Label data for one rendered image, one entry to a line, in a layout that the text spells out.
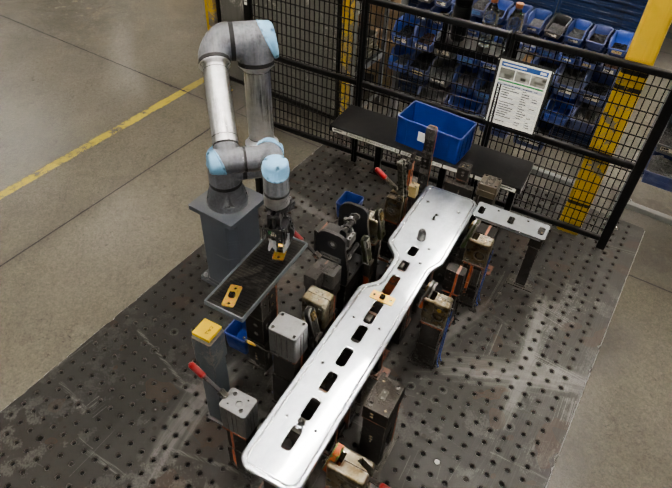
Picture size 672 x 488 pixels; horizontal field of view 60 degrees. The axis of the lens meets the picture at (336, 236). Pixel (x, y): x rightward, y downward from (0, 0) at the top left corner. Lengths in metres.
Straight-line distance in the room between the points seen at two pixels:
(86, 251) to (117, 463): 1.91
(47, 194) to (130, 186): 0.52
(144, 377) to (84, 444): 0.29
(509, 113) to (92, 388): 1.93
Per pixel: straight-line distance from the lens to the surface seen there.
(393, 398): 1.74
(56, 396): 2.27
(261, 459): 1.67
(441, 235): 2.25
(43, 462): 2.16
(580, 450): 3.06
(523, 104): 2.57
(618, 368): 3.41
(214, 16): 4.78
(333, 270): 1.95
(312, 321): 1.83
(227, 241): 2.18
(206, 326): 1.72
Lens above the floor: 2.50
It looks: 43 degrees down
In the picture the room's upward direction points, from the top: 3 degrees clockwise
